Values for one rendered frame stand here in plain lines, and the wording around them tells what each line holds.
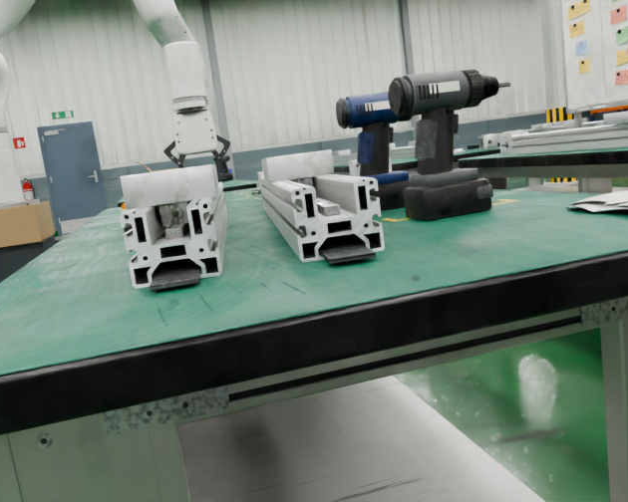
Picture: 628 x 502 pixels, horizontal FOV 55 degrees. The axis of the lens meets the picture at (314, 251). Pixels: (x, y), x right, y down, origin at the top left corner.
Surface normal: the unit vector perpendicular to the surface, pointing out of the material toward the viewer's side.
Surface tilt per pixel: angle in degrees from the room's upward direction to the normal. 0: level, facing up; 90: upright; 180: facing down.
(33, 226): 90
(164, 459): 90
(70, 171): 90
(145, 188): 90
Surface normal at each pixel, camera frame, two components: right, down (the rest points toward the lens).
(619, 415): -0.96, 0.17
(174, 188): 0.13, 0.14
